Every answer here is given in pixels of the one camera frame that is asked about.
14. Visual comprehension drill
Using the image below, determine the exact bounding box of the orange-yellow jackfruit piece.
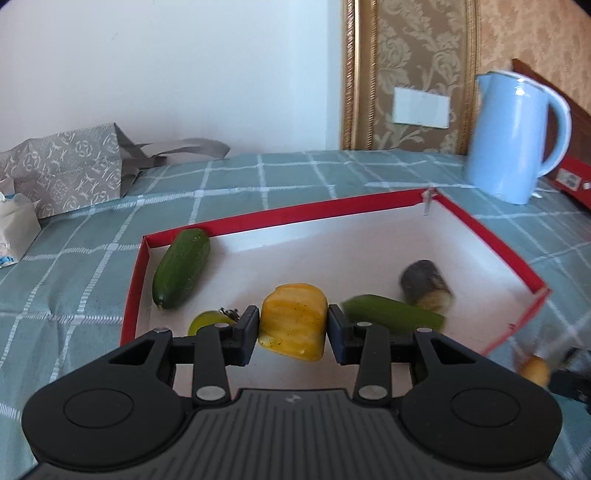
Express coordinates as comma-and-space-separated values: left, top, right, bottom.
257, 283, 329, 362

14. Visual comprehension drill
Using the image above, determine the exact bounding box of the whole green cucumber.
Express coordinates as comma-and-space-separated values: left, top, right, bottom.
152, 228, 211, 310

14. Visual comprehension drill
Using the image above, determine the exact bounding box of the tissue pack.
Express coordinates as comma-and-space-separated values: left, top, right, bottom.
0, 178, 42, 268

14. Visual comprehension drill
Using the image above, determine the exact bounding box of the cut green cucumber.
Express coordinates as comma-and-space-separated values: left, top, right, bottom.
342, 294, 447, 336

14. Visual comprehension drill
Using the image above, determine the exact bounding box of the white wall switch panel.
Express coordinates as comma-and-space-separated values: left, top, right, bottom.
392, 88, 451, 129

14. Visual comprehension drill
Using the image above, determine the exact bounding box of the green checked tablecloth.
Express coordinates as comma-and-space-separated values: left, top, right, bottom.
0, 148, 591, 480

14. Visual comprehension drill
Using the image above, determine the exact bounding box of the grey patterned bag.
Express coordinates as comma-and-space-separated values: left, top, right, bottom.
0, 122, 232, 220

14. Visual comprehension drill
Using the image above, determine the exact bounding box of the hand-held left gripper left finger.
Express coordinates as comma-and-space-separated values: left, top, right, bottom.
108, 305, 260, 405

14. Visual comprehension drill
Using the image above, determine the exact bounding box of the brown longan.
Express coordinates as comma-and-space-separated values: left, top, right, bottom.
517, 353, 553, 387

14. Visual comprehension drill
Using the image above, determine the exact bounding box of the red shallow cardboard box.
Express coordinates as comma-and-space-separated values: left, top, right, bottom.
119, 188, 551, 357

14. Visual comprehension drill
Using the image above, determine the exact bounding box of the long dark sugarcane piece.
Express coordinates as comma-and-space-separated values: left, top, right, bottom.
399, 260, 455, 313

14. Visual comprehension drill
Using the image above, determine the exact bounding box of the red flat carton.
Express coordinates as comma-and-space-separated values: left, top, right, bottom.
549, 154, 591, 208

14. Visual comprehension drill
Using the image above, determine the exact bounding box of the blue electric kettle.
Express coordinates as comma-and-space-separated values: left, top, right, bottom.
463, 71, 573, 206

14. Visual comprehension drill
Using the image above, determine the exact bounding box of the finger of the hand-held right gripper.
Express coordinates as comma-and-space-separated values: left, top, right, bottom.
549, 346, 591, 400

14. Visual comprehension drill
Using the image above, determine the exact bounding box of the gold framed wallpaper panel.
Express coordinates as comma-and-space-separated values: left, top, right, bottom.
342, 0, 482, 154

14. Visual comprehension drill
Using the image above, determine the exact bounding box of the green tomato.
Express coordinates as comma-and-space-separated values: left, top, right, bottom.
188, 307, 241, 337

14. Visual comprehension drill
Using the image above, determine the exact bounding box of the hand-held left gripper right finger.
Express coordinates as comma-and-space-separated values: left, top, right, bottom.
327, 304, 485, 401

